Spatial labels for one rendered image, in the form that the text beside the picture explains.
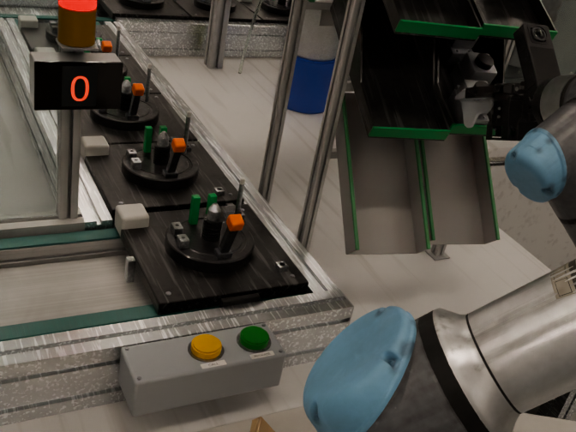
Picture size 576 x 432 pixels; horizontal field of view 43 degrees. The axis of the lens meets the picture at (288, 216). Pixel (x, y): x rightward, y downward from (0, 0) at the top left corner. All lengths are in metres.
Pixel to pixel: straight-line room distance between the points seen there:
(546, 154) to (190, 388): 0.52
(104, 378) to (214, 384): 0.15
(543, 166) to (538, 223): 1.60
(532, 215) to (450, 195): 1.12
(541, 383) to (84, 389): 0.62
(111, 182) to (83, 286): 0.24
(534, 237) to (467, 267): 1.00
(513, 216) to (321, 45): 0.83
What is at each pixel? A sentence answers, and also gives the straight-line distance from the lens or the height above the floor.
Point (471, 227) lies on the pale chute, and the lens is 1.32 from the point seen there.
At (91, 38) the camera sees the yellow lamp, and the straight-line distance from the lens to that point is 1.06.
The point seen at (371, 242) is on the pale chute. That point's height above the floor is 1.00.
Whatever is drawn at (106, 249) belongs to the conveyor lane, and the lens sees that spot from 1.21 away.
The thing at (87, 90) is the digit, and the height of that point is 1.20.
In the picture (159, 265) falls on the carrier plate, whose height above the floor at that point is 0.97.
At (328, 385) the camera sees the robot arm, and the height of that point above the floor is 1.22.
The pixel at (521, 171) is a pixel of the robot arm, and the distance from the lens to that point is 0.88.
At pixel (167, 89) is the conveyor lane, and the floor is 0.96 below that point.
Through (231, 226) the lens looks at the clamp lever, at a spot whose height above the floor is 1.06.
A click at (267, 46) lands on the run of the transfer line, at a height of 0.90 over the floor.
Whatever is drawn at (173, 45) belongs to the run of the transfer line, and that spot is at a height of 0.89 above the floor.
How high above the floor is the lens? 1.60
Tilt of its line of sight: 30 degrees down
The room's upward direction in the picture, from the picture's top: 12 degrees clockwise
